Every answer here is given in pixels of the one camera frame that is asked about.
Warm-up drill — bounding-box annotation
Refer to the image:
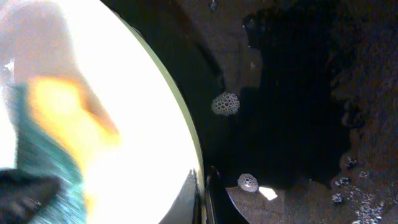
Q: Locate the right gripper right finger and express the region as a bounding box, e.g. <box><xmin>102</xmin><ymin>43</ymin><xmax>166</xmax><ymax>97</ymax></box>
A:
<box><xmin>205</xmin><ymin>166</ymin><xmax>249</xmax><ymax>224</ymax></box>

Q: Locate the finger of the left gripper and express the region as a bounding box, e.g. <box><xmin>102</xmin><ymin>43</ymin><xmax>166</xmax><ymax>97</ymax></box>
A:
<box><xmin>1</xmin><ymin>169</ymin><xmax>61</xmax><ymax>224</ymax></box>

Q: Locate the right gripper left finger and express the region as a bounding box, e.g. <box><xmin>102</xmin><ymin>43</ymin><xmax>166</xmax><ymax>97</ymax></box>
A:
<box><xmin>159</xmin><ymin>169</ymin><xmax>202</xmax><ymax>224</ymax></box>

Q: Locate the light blue plate top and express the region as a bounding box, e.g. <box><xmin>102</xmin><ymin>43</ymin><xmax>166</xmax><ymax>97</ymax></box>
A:
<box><xmin>1</xmin><ymin>1</ymin><xmax>206</xmax><ymax>223</ymax></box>

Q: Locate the green yellow sponge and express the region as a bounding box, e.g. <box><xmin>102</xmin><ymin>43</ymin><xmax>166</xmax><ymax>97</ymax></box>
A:
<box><xmin>12</xmin><ymin>77</ymin><xmax>123</xmax><ymax>224</ymax></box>

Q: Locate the black round tray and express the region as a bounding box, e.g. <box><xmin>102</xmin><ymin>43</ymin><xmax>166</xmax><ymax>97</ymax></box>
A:
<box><xmin>106</xmin><ymin>0</ymin><xmax>397</xmax><ymax>223</ymax></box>

